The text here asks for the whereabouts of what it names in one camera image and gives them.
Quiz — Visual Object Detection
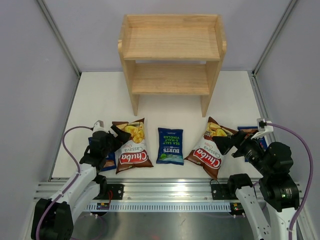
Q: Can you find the blue Burts spicy chilli bag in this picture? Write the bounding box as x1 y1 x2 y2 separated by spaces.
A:
237 126 268 162

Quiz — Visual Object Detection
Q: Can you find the Chuba cassava chips bag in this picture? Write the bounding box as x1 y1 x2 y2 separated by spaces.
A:
184 116 237 180
112 118 153 174

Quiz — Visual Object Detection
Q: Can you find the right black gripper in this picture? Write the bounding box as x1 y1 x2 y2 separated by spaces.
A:
212 129 272 176

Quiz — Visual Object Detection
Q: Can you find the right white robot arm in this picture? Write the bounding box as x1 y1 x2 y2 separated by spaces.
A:
212 130 300 240

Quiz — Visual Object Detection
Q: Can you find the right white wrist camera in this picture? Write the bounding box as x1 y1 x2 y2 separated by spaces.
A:
251 118 274 139

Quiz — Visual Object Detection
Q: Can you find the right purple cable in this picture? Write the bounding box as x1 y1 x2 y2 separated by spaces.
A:
264 121 314 240

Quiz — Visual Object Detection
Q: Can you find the white slotted cable duct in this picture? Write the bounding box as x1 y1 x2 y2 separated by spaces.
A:
84 202 231 213

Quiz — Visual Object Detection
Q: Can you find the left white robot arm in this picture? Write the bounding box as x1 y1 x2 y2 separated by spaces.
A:
30 120 131 240

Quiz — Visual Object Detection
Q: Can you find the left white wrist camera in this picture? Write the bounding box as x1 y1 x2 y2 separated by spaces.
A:
92 120 107 133

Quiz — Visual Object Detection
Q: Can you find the aluminium mounting rail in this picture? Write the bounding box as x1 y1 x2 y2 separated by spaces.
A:
33 177 306 201

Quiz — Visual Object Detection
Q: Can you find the wooden two-tier shelf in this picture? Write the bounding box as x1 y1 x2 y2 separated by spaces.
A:
118 14 227 116

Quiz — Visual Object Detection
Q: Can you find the blue Burts sea salt bag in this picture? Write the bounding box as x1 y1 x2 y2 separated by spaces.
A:
156 127 184 166

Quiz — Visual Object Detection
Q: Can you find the blue Burts bag left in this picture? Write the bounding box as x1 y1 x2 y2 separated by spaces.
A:
85 136 116 171

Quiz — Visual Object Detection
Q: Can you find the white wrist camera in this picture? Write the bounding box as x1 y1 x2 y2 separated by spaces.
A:
92 120 107 133
251 118 274 139

